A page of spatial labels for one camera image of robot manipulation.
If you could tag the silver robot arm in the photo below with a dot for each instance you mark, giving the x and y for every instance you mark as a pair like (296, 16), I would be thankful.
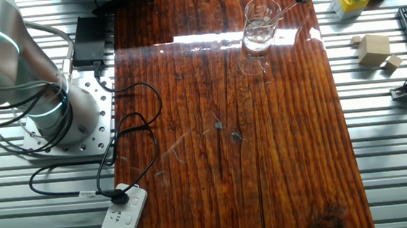
(2, 53)

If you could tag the brown wooden board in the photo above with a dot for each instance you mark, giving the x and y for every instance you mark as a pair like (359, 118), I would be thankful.
(229, 163)

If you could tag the perforated aluminium base plate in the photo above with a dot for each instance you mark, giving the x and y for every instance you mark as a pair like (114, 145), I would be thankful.
(96, 137)

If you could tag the clear glass stirring rod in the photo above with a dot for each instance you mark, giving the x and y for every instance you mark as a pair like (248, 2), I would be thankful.
(286, 10)

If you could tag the tiny wooden block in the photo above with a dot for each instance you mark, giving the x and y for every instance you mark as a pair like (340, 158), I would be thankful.
(356, 40)

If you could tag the white power strip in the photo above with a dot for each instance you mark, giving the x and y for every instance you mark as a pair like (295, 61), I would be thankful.
(117, 226)

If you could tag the clear glass beaker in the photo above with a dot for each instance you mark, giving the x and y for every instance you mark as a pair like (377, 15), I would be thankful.
(259, 36)

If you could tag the black power adapter brick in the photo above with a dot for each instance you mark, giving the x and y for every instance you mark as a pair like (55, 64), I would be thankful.
(88, 39)

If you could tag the small wooden block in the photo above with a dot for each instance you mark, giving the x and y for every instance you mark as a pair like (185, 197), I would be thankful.
(393, 62)

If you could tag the large wooden block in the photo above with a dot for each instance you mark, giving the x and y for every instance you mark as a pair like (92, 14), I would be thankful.
(373, 49)

